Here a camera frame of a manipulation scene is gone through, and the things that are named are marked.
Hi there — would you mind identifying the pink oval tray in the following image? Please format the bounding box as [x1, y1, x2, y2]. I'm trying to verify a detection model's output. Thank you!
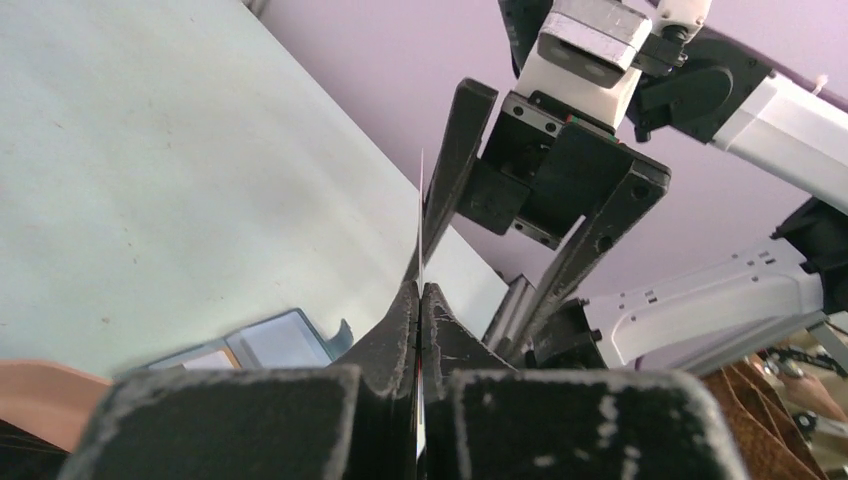
[1, 359, 112, 452]

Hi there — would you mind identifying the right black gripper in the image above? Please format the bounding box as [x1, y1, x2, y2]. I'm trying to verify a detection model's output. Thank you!
[404, 78, 671, 364]

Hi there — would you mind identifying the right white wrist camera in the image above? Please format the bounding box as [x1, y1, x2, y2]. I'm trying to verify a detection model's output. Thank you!
[513, 0, 711, 130]

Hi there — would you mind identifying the gold credit card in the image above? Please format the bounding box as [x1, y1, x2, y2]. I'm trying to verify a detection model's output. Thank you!
[182, 349, 241, 370]

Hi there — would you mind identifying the aluminium frame rail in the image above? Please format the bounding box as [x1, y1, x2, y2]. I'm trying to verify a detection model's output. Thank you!
[482, 275, 536, 356]

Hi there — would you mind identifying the blue card holder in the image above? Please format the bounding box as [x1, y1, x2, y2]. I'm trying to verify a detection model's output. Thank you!
[144, 309, 354, 370]

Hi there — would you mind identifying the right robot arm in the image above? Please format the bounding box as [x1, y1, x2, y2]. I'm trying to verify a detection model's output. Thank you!
[399, 1, 847, 333]

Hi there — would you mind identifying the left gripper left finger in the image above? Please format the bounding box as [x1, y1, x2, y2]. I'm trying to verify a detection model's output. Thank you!
[60, 282, 420, 479]

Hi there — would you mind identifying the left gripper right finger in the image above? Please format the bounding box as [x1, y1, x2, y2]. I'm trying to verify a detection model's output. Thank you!
[421, 283, 748, 479]

